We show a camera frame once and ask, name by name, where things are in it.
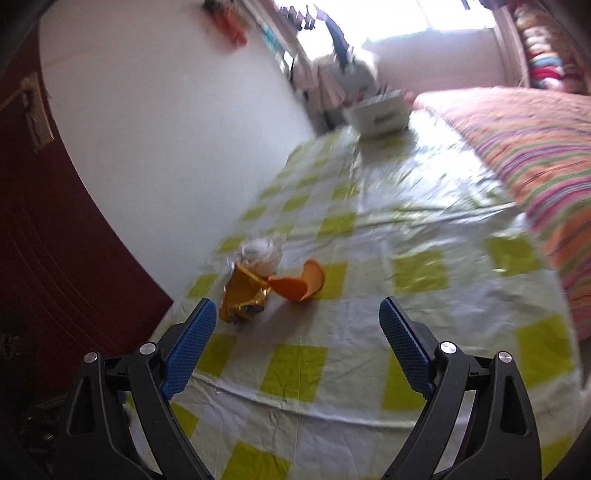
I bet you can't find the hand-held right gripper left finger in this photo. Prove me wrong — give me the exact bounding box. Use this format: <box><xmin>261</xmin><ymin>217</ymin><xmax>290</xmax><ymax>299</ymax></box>
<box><xmin>54</xmin><ymin>298</ymin><xmax>218</xmax><ymax>480</ymax></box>

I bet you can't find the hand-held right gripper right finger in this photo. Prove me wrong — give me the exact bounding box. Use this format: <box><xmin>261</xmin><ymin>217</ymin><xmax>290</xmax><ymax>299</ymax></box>
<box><xmin>379</xmin><ymin>295</ymin><xmax>542</xmax><ymax>480</ymax></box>

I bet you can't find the gold foil wrapper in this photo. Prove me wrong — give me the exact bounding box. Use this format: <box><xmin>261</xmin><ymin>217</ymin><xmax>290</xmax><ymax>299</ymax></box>
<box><xmin>218</xmin><ymin>263</ymin><xmax>272</xmax><ymax>324</ymax></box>

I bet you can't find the orange peel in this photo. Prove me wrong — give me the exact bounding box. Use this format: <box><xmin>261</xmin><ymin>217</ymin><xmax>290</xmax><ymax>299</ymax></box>
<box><xmin>268</xmin><ymin>258</ymin><xmax>327</xmax><ymax>305</ymax></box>

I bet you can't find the brown wooden door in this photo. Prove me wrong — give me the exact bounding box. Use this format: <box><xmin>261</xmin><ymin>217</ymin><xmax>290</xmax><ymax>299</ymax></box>
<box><xmin>0</xmin><ymin>28</ymin><xmax>174</xmax><ymax>480</ymax></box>

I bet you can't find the white storage box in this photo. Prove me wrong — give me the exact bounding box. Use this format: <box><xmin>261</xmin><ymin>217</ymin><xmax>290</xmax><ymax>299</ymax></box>
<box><xmin>344</xmin><ymin>90</ymin><xmax>412</xmax><ymax>140</ymax></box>

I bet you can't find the striped bed blanket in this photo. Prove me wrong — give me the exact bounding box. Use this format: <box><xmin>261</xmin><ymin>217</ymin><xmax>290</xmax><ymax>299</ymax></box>
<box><xmin>412</xmin><ymin>85</ymin><xmax>591</xmax><ymax>334</ymax></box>

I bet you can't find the beige curtain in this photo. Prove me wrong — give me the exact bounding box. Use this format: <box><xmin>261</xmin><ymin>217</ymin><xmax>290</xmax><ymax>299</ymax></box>
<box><xmin>294</xmin><ymin>53</ymin><xmax>348</xmax><ymax>126</ymax></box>

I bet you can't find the dark hanging garment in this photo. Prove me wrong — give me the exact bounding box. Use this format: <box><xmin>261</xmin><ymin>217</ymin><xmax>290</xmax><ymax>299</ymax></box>
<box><xmin>322</xmin><ymin>13</ymin><xmax>355</xmax><ymax>66</ymax></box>

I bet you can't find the stack of folded quilts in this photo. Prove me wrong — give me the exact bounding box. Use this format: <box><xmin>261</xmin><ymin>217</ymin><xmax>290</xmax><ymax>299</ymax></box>
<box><xmin>515</xmin><ymin>4</ymin><xmax>591</xmax><ymax>94</ymax></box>

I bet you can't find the pink curtain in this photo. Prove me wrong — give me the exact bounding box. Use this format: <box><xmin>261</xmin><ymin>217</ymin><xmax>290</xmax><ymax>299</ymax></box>
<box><xmin>493</xmin><ymin>4</ymin><xmax>530</xmax><ymax>89</ymax></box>

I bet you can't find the window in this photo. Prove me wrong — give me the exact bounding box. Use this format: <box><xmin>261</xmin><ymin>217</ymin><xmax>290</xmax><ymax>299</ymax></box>
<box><xmin>272</xmin><ymin>0</ymin><xmax>500</xmax><ymax>57</ymax></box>

